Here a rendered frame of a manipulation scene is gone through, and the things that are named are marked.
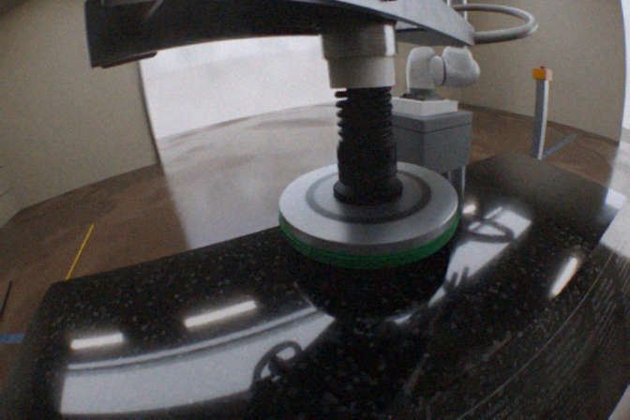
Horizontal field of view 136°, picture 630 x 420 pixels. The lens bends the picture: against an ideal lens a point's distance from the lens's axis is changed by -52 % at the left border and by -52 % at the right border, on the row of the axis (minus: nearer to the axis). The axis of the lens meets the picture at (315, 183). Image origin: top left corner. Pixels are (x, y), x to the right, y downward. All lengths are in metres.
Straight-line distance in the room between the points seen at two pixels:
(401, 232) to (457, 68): 1.24
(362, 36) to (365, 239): 0.18
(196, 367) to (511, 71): 7.61
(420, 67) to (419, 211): 1.15
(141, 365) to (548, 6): 7.52
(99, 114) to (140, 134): 0.89
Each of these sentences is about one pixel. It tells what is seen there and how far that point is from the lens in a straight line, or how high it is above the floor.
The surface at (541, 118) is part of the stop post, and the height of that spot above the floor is 0.72.
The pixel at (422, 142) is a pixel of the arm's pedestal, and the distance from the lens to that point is 1.22.
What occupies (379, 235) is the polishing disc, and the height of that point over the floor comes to 0.88.
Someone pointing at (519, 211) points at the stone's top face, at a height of 0.83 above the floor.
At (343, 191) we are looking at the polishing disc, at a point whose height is 0.89.
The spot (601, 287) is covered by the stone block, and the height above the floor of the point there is 0.79.
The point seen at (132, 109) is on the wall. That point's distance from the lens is 5.07.
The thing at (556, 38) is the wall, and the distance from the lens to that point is 7.21.
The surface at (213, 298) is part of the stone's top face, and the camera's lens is 0.29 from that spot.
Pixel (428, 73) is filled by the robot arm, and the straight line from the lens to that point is 1.38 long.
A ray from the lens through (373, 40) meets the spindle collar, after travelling 0.25.
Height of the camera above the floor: 1.02
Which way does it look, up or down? 23 degrees down
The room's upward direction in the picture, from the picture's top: 7 degrees counter-clockwise
